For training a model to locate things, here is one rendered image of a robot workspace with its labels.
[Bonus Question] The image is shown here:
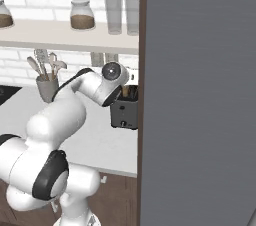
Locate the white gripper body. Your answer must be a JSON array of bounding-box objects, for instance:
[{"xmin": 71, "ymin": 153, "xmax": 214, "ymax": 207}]
[{"xmin": 128, "ymin": 68, "xmax": 139, "ymax": 86}]

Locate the brown bread slice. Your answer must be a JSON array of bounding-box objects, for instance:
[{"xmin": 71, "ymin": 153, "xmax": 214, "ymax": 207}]
[{"xmin": 121, "ymin": 85, "xmax": 131, "ymax": 98}]

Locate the dark grey toaster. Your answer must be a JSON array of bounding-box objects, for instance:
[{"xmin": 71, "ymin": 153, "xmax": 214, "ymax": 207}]
[{"xmin": 110, "ymin": 84, "xmax": 139, "ymax": 131}]

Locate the brown wooden side panel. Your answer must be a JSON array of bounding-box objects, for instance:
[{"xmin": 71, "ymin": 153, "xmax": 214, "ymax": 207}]
[{"xmin": 136, "ymin": 0, "xmax": 149, "ymax": 226}]

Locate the clear drinking glass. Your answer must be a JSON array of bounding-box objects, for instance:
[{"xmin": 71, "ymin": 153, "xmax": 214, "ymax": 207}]
[
  {"xmin": 124, "ymin": 0, "xmax": 140, "ymax": 37},
  {"xmin": 104, "ymin": 0, "xmax": 124, "ymax": 36}
]

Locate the tall grey fridge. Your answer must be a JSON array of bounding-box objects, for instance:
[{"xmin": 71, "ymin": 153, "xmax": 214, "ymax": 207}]
[{"xmin": 140, "ymin": 0, "xmax": 256, "ymax": 226}]

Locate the pale kitchen utensil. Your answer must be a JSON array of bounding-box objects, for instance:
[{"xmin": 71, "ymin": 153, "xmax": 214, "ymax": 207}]
[{"xmin": 48, "ymin": 52, "xmax": 68, "ymax": 81}]

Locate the glass jar with brown contents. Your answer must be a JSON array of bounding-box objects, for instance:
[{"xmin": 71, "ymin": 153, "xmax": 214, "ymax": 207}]
[
  {"xmin": 0, "ymin": 0, "xmax": 15, "ymax": 29},
  {"xmin": 69, "ymin": 0, "xmax": 96, "ymax": 31}
]

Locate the grey utensil pot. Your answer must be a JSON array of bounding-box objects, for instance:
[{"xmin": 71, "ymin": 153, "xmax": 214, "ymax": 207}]
[{"xmin": 35, "ymin": 72, "xmax": 61, "ymax": 104}]

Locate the pale slotted spatula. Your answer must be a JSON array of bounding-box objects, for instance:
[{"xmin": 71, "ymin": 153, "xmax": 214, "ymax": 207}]
[{"xmin": 33, "ymin": 48, "xmax": 50, "ymax": 80}]

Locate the wooden spoon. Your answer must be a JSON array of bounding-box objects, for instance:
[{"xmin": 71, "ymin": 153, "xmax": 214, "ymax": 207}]
[{"xmin": 26, "ymin": 56, "xmax": 45, "ymax": 81}]

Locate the brown base cupboard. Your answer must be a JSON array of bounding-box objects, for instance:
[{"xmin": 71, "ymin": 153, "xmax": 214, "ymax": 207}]
[{"xmin": 0, "ymin": 169, "xmax": 138, "ymax": 226}]

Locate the black hob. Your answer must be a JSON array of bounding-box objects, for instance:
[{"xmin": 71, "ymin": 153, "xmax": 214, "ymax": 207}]
[{"xmin": 0, "ymin": 84, "xmax": 23, "ymax": 107}]

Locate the white wall shelf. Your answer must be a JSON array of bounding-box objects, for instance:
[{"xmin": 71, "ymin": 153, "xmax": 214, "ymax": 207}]
[{"xmin": 0, "ymin": 19, "xmax": 140, "ymax": 56}]

